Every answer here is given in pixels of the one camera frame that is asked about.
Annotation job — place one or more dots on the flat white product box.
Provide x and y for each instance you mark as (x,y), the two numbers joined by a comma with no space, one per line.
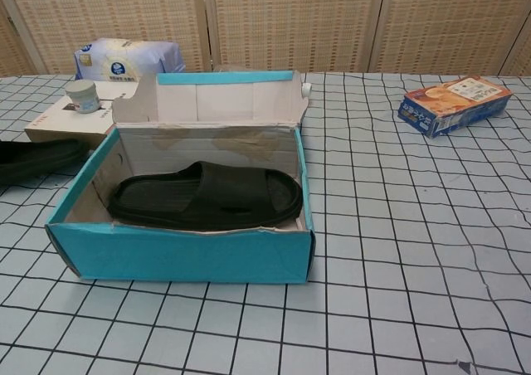
(54,124)

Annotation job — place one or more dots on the small grey jar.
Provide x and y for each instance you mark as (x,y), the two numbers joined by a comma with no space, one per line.
(83,97)

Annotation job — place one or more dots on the black rubber slipper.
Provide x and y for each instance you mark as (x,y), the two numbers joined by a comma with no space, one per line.
(37,159)
(207,192)

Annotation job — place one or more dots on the blue white tissue pack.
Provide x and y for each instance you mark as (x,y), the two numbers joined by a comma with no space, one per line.
(124,57)

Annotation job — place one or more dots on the clear plastic water bottle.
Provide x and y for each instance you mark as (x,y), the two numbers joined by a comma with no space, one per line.
(307,90)

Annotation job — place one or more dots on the orange blue snack box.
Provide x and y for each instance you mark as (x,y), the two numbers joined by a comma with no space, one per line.
(456,101)

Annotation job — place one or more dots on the blue checkered tablecloth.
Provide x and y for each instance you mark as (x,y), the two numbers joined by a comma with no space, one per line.
(373,225)

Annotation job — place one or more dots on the beige bamboo folding screen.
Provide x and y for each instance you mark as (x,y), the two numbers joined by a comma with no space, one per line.
(290,18)

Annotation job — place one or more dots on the teal cardboard shoe box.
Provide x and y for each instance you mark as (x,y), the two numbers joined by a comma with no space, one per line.
(186,254)

